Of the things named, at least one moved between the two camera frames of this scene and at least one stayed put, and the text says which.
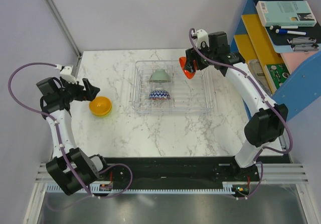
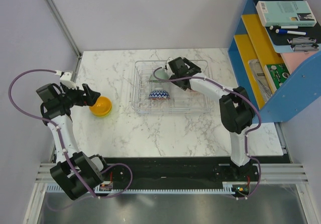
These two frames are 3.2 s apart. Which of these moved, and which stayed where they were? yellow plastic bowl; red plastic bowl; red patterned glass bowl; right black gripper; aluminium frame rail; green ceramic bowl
Moved: red plastic bowl; right black gripper
Stayed: aluminium frame rail; yellow plastic bowl; red patterned glass bowl; green ceramic bowl
